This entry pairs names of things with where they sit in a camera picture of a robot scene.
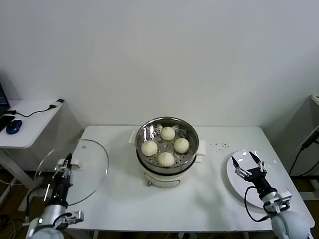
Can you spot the white side cabinet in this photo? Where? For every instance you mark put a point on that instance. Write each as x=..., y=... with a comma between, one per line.
x=316, y=98

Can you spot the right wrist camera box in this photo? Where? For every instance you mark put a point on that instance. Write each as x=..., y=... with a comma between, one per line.
x=280, y=199

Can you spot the large white plate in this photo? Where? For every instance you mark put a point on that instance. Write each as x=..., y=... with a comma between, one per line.
x=234, y=184

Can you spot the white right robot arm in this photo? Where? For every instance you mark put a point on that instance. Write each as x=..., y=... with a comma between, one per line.
x=289, y=224

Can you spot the small black usb adapter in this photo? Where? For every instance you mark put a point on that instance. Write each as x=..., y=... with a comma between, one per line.
x=59, y=100

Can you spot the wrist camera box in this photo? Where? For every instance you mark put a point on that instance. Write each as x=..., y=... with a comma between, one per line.
x=280, y=199
x=72, y=217

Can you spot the white side desk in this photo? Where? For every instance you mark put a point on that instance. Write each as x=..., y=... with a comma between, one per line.
x=30, y=129

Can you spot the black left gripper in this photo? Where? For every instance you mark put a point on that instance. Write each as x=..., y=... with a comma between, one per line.
x=61, y=186

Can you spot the round glass pot lid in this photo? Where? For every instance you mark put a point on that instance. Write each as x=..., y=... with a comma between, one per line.
x=92, y=159

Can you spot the blue computer mouse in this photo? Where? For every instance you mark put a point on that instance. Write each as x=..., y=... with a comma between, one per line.
x=13, y=127

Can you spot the white steamed baozi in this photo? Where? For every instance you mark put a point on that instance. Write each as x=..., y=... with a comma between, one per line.
x=167, y=133
x=181, y=145
x=149, y=148
x=166, y=159

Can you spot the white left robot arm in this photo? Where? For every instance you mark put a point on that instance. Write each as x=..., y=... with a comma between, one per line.
x=47, y=224

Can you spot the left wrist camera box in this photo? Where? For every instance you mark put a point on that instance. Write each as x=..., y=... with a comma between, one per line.
x=72, y=217

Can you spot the stainless steel steamer basket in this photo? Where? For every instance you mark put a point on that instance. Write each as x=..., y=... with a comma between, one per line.
x=152, y=161

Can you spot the white electric cooker base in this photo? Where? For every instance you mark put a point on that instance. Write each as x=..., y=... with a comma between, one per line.
x=162, y=180

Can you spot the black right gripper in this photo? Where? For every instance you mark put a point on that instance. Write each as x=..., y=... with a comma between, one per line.
x=260, y=180

